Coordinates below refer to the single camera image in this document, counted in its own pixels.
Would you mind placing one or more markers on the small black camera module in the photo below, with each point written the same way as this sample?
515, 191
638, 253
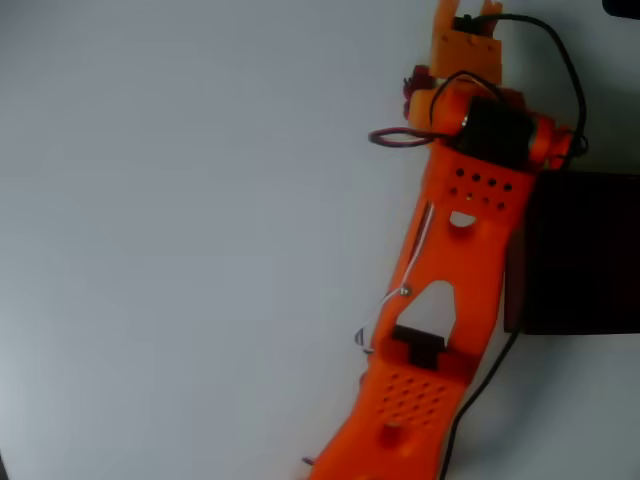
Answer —
462, 22

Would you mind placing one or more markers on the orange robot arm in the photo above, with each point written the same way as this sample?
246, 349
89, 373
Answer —
465, 260

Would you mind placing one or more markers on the black corner object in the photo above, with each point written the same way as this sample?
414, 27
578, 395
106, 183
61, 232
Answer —
622, 7

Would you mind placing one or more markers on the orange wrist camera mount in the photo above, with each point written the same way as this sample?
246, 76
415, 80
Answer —
465, 55

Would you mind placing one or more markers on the small red toy figure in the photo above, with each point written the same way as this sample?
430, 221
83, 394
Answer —
422, 76

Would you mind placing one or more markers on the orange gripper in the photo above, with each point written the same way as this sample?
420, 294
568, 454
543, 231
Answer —
467, 54

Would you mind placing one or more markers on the dark brown box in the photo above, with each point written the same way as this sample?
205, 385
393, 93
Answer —
590, 250

